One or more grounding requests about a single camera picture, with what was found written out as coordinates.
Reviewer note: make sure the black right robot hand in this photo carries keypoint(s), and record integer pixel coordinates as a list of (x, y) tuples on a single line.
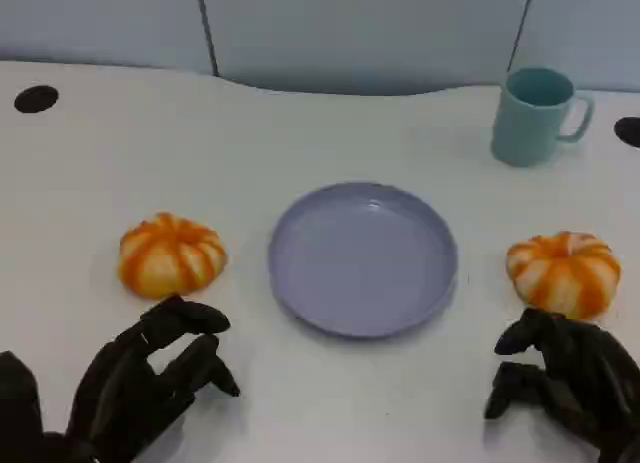
[(585, 373)]

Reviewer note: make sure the pale green mug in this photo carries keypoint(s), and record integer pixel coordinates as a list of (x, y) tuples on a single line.
[(532, 118)]

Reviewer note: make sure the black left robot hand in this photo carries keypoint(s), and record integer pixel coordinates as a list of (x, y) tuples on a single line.
[(120, 383)]

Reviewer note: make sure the lilac plate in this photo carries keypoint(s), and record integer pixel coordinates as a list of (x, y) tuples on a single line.
[(362, 260)]

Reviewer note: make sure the orange white toy bread roll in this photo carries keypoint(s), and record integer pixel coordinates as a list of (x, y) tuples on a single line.
[(565, 273), (172, 255)]

